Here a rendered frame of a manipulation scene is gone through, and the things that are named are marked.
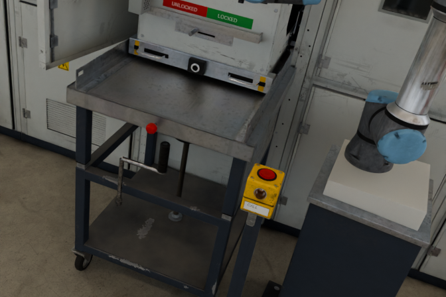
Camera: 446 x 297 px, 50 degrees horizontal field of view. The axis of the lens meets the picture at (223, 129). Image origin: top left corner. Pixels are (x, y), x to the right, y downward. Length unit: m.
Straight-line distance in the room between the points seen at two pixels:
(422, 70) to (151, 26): 0.92
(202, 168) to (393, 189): 1.12
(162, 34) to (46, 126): 1.13
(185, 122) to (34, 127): 1.42
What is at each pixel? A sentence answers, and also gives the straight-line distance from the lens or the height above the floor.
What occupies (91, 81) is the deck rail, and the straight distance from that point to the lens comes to 1.60.
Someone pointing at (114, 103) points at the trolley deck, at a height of 0.84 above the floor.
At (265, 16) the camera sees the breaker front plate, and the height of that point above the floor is 1.12.
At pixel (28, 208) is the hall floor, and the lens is 2.39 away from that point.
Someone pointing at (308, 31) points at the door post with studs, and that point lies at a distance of 1.92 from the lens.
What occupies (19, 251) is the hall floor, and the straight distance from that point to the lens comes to 2.20.
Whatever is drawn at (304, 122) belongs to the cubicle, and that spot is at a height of 0.62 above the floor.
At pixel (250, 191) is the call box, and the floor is 0.87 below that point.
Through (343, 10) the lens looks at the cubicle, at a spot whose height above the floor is 1.12.
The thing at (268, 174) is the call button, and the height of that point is 0.91.
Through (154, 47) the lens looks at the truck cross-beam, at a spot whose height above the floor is 0.92.
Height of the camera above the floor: 1.57
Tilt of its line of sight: 31 degrees down
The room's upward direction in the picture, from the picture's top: 11 degrees clockwise
